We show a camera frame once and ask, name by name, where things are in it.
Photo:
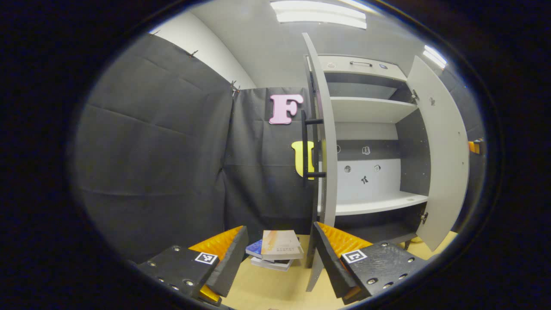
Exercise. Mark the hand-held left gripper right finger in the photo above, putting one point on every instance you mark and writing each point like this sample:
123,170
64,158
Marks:
329,258

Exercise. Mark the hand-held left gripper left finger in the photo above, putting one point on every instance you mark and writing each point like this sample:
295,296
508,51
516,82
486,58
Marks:
230,262

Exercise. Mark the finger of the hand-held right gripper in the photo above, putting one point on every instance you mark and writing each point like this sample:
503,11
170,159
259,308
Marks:
473,147

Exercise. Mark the grey cabinet door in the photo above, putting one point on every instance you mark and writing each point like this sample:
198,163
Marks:
329,150
443,150

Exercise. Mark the grey cabinet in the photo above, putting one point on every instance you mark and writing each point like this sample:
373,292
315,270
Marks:
370,110

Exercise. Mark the grey cabinet drawer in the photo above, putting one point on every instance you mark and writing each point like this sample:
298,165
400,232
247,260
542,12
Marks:
366,72

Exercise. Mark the blue book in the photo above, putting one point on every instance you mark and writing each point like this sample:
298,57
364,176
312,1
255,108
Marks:
255,249

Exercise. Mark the white book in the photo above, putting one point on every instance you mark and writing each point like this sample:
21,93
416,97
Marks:
271,263

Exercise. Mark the beige cover book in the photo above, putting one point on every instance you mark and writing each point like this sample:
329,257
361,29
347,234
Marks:
282,245

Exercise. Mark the small ceiling light panel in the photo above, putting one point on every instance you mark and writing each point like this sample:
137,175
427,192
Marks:
434,56

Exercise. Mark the black backdrop cloth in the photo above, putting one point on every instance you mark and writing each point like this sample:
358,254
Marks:
150,150

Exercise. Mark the large ceiling light panel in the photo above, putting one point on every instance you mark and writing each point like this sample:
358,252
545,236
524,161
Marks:
318,13

